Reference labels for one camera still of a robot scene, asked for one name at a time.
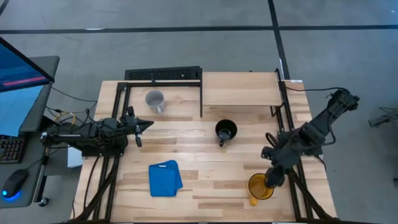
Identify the computer monitor blue screen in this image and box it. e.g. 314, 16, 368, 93
0, 36, 56, 138

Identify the black cable bundle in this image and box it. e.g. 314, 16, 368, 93
45, 86, 99, 125

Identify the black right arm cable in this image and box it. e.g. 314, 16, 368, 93
285, 86, 343, 93

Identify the black floor device with cable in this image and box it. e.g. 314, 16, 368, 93
368, 107, 398, 128

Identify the yellow translucent cup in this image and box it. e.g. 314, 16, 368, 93
248, 173, 275, 207

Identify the black aluminium frame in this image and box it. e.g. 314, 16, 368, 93
269, 68, 340, 223
70, 68, 203, 223

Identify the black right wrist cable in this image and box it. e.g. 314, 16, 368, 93
264, 132, 280, 149

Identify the yellow cable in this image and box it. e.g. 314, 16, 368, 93
53, 111, 77, 126

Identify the black computer mouse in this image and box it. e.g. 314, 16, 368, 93
1, 169, 29, 199

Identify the black mug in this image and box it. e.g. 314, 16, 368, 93
215, 119, 238, 147

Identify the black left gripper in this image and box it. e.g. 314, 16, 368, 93
125, 106, 155, 147

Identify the white box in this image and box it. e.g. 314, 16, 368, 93
67, 146, 83, 169

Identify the blue folded cloth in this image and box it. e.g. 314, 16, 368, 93
148, 159, 183, 198

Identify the grey floral print mug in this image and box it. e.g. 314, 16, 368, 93
144, 90, 166, 114

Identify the black keyboard on table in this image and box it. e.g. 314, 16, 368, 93
124, 65, 201, 81

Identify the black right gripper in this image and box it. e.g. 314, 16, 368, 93
261, 144, 295, 189

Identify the grey side desk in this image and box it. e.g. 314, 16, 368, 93
0, 55, 60, 209

